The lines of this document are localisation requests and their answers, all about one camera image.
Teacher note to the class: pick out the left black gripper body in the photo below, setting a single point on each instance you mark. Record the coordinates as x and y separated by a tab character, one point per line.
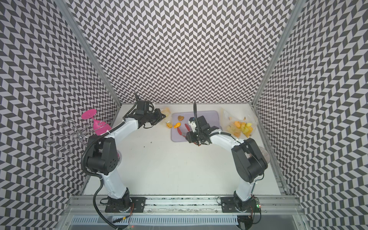
154	118

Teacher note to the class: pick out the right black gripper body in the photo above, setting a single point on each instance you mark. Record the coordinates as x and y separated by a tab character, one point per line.
195	136

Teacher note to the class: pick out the red metal tongs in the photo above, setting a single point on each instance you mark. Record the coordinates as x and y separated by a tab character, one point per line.
189	135

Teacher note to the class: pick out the lavender plastic tray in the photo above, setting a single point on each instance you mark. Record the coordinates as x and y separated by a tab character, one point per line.
211	117

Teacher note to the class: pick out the orange fish shaped cookie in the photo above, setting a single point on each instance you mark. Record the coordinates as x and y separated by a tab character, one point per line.
177	125

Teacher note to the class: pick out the duck print resealable bag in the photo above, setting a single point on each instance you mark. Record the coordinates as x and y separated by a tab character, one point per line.
247	128

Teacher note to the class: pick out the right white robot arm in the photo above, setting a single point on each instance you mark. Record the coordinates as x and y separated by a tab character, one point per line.
251	161

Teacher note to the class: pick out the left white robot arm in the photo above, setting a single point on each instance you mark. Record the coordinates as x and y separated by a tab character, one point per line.
101	157

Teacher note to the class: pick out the pink plastic wine glass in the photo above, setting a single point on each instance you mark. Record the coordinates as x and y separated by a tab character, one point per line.
100	127

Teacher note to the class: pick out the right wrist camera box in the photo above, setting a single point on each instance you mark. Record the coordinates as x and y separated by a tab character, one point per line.
193	124

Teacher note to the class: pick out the chrome wire glass rack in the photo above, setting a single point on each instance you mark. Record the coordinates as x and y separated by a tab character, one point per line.
61	144

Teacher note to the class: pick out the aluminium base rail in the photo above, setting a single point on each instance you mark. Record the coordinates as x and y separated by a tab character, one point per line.
213	212

